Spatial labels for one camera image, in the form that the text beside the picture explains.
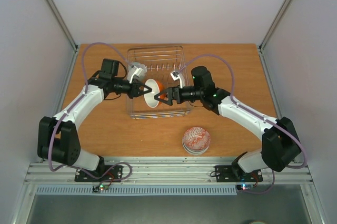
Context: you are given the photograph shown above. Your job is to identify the chrome wire dish rack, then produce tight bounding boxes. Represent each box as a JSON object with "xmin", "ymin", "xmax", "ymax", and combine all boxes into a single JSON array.
[{"xmin": 126, "ymin": 45, "xmax": 191, "ymax": 119}]

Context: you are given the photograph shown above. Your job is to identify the white and orange bowl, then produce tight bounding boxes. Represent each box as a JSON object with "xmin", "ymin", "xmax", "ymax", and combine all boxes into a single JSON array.
[{"xmin": 144, "ymin": 79, "xmax": 164, "ymax": 108}]

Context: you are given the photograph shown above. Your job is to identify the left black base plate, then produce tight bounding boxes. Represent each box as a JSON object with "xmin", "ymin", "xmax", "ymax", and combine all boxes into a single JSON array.
[{"xmin": 74, "ymin": 165, "xmax": 124, "ymax": 182}]

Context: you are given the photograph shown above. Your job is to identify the small circuit board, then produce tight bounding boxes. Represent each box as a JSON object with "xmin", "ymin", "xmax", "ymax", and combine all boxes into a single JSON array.
[
  {"xmin": 236, "ymin": 184, "xmax": 255, "ymax": 191},
  {"xmin": 92, "ymin": 185, "xmax": 110, "ymax": 193}
]

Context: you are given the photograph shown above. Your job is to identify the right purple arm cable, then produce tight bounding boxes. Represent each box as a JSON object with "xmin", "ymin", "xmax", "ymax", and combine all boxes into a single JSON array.
[{"xmin": 179, "ymin": 53, "xmax": 308, "ymax": 195}]

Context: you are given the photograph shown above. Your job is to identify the bottom striped ceramic bowl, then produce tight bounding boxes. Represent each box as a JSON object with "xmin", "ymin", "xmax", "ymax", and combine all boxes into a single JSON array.
[{"xmin": 183, "ymin": 145, "xmax": 208, "ymax": 155}]

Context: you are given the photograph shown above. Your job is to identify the right small circuit board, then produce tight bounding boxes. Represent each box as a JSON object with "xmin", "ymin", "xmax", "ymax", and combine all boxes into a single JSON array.
[{"xmin": 236, "ymin": 184, "xmax": 255, "ymax": 191}]

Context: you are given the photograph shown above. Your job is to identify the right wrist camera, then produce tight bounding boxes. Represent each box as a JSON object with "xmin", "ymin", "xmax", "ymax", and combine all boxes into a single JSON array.
[{"xmin": 170, "ymin": 70, "xmax": 185, "ymax": 88}]

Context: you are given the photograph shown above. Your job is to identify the aluminium rail frame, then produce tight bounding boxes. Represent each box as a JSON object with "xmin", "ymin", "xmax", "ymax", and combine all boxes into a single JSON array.
[{"xmin": 24, "ymin": 156, "xmax": 313, "ymax": 185}]

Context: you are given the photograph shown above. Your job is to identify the grey slotted cable duct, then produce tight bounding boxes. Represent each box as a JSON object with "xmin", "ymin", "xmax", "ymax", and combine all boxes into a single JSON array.
[{"xmin": 36, "ymin": 185, "xmax": 236, "ymax": 196}]

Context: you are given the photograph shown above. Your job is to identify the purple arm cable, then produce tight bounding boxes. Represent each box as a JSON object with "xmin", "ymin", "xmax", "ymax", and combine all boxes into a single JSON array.
[
  {"xmin": 49, "ymin": 42, "xmax": 134, "ymax": 182},
  {"xmin": 179, "ymin": 53, "xmax": 308, "ymax": 195}
]

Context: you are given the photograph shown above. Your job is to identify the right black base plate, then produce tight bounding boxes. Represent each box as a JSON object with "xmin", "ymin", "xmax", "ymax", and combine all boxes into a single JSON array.
[{"xmin": 210, "ymin": 165, "xmax": 263, "ymax": 182}]

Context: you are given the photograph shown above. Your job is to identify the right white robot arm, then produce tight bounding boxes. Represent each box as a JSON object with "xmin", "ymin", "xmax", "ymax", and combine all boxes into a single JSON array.
[{"xmin": 154, "ymin": 66, "xmax": 304, "ymax": 180}]

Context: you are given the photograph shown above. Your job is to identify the left small circuit board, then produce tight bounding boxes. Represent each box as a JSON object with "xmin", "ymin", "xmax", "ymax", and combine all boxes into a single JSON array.
[{"xmin": 92, "ymin": 185, "xmax": 110, "ymax": 193}]

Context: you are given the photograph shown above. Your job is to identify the teal patterned ceramic bowl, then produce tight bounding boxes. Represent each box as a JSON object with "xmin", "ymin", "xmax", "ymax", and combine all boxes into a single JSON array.
[{"xmin": 128, "ymin": 62, "xmax": 147, "ymax": 78}]

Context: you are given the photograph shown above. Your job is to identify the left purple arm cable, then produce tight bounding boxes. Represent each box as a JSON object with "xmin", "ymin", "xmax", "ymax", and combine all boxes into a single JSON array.
[{"xmin": 49, "ymin": 42, "xmax": 134, "ymax": 182}]

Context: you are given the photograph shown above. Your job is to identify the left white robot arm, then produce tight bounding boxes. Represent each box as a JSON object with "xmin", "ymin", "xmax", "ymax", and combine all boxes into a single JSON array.
[{"xmin": 37, "ymin": 59, "xmax": 151, "ymax": 181}]

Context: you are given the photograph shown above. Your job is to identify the red patterned ceramic bowl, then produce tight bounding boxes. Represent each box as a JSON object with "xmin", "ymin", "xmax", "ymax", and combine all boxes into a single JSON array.
[{"xmin": 182, "ymin": 127, "xmax": 211, "ymax": 150}]

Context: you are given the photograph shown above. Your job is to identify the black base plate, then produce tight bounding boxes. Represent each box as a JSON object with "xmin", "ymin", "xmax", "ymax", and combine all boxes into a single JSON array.
[
  {"xmin": 210, "ymin": 165, "xmax": 263, "ymax": 182},
  {"xmin": 74, "ymin": 165, "xmax": 124, "ymax": 182}
]

